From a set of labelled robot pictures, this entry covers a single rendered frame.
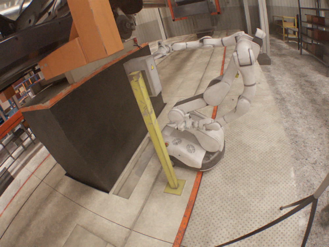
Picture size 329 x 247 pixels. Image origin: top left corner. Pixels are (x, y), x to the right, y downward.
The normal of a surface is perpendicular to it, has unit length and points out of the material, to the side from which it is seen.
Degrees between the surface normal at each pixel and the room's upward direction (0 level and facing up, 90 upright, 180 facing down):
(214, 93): 87
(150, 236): 0
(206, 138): 90
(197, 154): 38
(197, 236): 0
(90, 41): 90
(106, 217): 0
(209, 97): 87
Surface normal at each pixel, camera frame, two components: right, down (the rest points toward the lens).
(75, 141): 0.90, 0.02
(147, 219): -0.24, -0.80
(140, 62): -0.35, 0.61
